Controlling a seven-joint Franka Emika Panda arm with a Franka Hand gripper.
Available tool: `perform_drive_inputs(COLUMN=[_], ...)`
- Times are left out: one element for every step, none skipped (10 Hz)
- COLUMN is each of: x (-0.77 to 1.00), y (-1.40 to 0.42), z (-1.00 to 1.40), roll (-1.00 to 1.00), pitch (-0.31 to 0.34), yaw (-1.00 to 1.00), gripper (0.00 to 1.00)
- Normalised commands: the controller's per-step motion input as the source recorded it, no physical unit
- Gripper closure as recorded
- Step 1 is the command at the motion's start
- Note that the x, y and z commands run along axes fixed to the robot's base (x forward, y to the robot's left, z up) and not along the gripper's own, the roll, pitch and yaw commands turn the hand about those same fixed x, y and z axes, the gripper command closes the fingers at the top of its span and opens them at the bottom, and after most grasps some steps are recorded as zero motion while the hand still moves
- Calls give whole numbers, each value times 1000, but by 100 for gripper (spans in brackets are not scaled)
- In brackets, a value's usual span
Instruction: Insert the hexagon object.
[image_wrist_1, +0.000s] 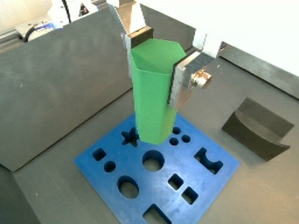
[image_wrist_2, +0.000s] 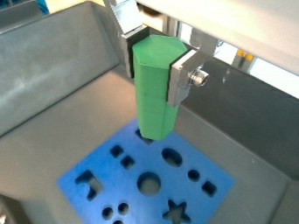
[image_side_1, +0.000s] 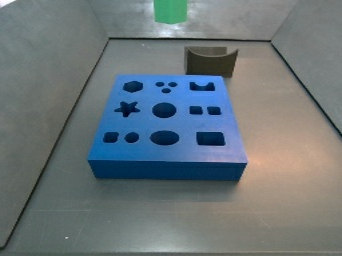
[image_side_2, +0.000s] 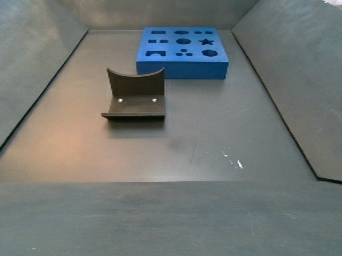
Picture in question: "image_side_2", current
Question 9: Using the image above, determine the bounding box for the black curved holder stand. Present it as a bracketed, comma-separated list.
[102, 69, 166, 120]

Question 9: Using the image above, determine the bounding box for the blue shape sorter block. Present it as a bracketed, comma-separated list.
[137, 27, 229, 79]

